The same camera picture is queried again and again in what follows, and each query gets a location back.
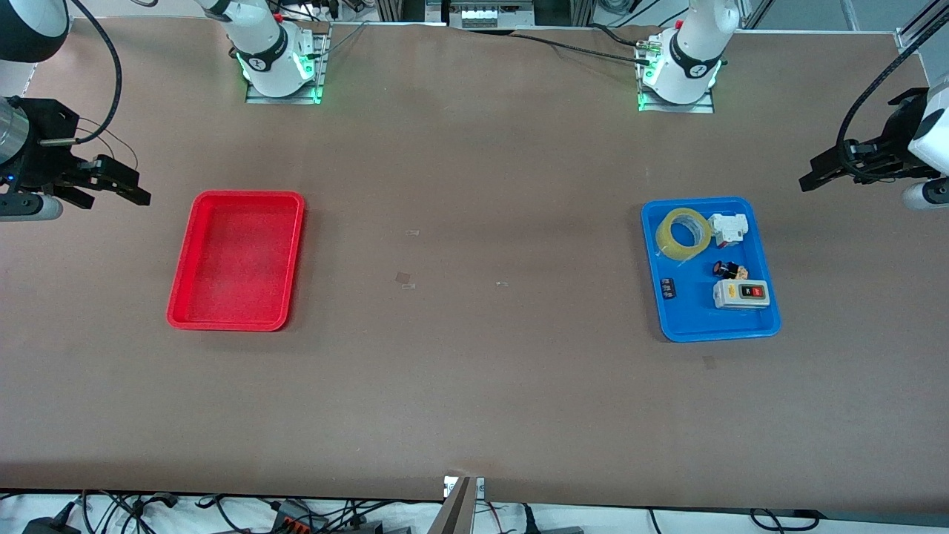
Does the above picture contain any yellow clear tape roll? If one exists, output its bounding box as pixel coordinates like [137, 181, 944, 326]
[655, 208, 715, 262]

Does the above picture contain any white circuit breaker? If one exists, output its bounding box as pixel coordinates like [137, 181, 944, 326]
[707, 213, 747, 248]

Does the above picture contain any aluminium corner profile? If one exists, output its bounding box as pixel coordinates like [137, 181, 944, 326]
[893, 0, 949, 53]

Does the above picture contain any red plastic tray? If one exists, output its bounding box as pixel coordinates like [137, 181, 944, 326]
[167, 190, 306, 332]

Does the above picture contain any blue plastic tray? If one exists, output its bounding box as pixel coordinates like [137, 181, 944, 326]
[641, 197, 783, 343]

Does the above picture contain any black power adapter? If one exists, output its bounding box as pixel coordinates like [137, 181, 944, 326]
[22, 515, 82, 534]

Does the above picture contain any orange connector block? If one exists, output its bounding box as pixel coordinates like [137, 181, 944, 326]
[270, 499, 329, 534]

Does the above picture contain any white power strip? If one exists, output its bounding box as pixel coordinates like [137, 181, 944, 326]
[460, 6, 521, 30]

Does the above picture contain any aluminium profile bar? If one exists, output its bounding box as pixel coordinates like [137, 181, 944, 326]
[428, 477, 477, 534]

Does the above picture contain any thin black right gripper wire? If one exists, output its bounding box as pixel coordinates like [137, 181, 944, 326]
[74, 117, 140, 168]

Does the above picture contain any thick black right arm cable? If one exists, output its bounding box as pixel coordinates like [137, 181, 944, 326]
[65, 0, 124, 145]

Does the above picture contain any grey on-off switch box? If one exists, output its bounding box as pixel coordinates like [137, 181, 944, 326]
[712, 279, 772, 312]

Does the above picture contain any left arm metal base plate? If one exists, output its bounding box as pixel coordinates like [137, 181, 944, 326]
[637, 85, 717, 114]

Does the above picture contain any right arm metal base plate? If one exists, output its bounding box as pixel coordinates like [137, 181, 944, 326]
[245, 22, 330, 105]

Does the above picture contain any black cable on table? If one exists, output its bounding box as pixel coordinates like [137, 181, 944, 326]
[510, 24, 655, 65]

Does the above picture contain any black looped cable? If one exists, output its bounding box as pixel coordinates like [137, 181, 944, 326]
[748, 507, 823, 533]

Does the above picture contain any aluminium frame structure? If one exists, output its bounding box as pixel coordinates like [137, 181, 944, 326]
[374, 0, 595, 31]

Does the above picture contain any white metal bracket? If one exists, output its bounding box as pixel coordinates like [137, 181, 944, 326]
[443, 475, 486, 500]

